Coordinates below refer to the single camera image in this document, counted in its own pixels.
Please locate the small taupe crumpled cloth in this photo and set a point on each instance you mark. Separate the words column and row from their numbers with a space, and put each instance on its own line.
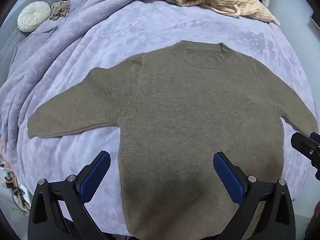
column 59, row 10

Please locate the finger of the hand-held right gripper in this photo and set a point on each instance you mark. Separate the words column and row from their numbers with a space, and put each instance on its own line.
column 315, row 137
column 303, row 145

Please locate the olive knit sweater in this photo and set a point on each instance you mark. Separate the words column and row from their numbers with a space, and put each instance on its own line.
column 187, row 117

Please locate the lavender embossed blanket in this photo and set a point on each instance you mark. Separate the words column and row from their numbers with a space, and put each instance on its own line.
column 125, row 30

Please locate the round white cushion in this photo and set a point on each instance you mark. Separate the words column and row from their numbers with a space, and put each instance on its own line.
column 33, row 16

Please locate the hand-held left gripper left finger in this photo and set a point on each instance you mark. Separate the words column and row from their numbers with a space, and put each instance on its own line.
column 96, row 175

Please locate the grey sofa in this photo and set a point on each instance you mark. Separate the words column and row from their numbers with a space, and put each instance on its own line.
column 12, row 40

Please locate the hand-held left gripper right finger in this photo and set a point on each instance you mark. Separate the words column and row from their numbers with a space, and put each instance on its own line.
column 228, row 177

